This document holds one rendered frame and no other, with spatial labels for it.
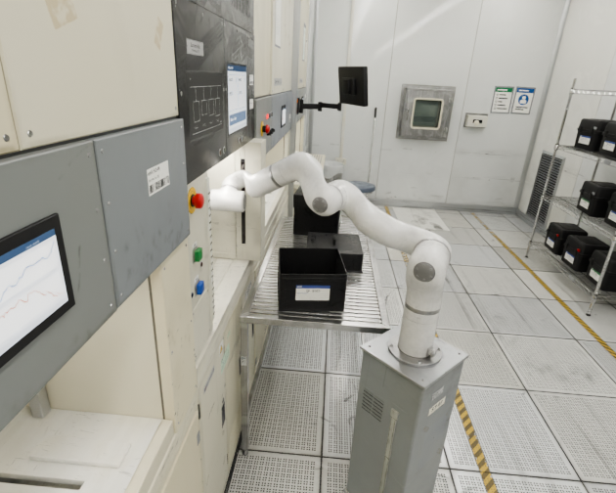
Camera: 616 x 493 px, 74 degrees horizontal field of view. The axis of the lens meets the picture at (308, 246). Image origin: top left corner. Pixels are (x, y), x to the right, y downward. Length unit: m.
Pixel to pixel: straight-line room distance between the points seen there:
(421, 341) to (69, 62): 1.25
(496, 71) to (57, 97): 5.77
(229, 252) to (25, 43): 1.44
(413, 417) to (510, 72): 5.20
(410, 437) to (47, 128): 1.39
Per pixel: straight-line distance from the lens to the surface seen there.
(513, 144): 6.31
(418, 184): 6.07
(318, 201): 1.33
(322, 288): 1.67
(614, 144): 4.19
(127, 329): 1.04
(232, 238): 1.87
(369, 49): 5.82
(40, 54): 0.61
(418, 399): 1.48
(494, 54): 6.11
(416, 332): 1.47
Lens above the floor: 1.65
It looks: 22 degrees down
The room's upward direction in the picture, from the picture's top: 3 degrees clockwise
